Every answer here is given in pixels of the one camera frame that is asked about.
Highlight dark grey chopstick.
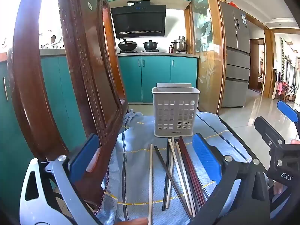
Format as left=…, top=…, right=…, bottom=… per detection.
left=175, top=142, right=196, bottom=217

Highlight white plastic utensil basket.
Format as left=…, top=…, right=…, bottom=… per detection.
left=151, top=83, right=200, bottom=137

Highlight beige wooden chopstick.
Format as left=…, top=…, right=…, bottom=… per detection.
left=148, top=144, right=153, bottom=225

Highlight person right hand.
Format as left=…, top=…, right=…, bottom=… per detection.
left=273, top=139, right=300, bottom=194

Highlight dark red chopstick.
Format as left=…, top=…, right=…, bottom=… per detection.
left=176, top=138, right=204, bottom=210
left=178, top=137, right=205, bottom=208

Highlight cream chopstick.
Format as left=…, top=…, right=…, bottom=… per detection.
left=165, top=137, right=176, bottom=209

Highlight black wok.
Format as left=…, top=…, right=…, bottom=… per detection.
left=118, top=39, right=137, bottom=51

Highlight black cooking pot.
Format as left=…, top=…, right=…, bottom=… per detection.
left=143, top=40, right=158, bottom=51

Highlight person left hand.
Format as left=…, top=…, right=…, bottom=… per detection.
left=115, top=217, right=149, bottom=225

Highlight silver refrigerator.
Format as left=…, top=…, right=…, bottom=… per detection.
left=220, top=2, right=250, bottom=108

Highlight wooden glass sliding door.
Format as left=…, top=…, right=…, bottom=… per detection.
left=184, top=0, right=226, bottom=114

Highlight teal lower kitchen cabinets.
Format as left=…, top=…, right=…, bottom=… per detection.
left=1, top=55, right=197, bottom=218

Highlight light blue checked cloth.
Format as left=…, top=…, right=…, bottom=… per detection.
left=96, top=112, right=252, bottom=224

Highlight black range hood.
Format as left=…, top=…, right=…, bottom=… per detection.
left=111, top=0, right=166, bottom=39

